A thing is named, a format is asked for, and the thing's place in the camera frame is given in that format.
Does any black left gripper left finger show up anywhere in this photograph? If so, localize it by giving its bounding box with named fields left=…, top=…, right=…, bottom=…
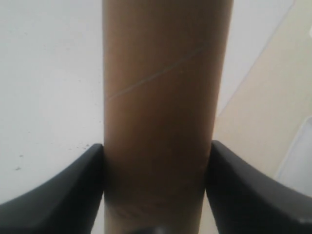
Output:
left=0, top=144, right=104, bottom=234

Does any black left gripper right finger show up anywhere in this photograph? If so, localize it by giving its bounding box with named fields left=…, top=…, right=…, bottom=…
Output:
left=206, top=140, right=312, bottom=234

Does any brown cardboard tube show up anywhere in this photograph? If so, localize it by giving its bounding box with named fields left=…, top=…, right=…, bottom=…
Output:
left=103, top=0, right=233, bottom=234

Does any white plastic tray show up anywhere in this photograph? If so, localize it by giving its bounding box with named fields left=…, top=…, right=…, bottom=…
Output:
left=274, top=116, right=312, bottom=196

